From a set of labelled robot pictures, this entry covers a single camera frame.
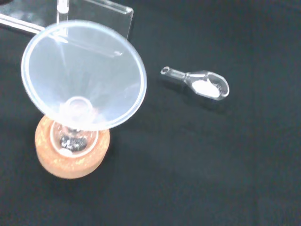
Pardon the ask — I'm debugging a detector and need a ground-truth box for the translucent plastic funnel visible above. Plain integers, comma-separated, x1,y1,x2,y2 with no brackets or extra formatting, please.
20,19,148,131

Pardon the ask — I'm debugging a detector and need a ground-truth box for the black cloth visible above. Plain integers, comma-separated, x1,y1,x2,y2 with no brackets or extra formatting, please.
0,0,301,226

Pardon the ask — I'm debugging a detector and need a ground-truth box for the round-bottom glass flask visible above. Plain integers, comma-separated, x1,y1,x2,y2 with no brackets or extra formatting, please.
49,121,99,158

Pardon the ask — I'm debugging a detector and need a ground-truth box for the clear acrylic funnel stand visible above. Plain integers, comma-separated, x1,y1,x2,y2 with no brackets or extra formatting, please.
0,0,134,58

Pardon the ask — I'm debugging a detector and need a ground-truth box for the cork ring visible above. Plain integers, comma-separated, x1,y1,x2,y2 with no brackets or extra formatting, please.
35,116,111,180

